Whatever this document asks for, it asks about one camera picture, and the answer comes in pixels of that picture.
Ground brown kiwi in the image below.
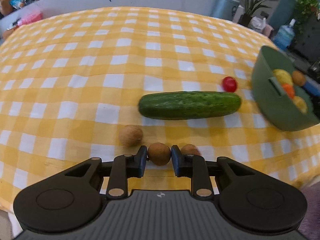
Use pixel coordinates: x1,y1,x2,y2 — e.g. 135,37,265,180
147,142,171,166
119,125,143,147
181,144,201,156

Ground green cucumber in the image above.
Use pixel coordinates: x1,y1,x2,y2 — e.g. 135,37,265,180
138,91,242,120

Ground yellow lemon in bowl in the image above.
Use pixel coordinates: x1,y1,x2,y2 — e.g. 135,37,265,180
273,69,293,86

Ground green plastic bowl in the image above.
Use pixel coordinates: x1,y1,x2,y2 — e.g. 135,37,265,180
251,46,319,131

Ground blue water jug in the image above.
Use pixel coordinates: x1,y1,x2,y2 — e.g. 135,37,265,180
272,18,296,51

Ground dark cabinet with plants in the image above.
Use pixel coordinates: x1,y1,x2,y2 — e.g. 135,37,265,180
293,0,319,62

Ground red cherry tomato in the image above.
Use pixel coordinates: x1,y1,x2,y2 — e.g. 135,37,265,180
222,76,238,93

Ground yellow checkered tablecloth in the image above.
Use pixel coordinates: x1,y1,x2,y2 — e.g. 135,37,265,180
1,7,319,211

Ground potted spiky plant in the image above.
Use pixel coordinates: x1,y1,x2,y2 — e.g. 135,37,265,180
238,0,277,27

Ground blue-grey trash can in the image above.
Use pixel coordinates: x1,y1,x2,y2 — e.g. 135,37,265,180
210,0,240,21

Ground long grey counter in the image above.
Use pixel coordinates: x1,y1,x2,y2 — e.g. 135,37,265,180
1,0,216,32

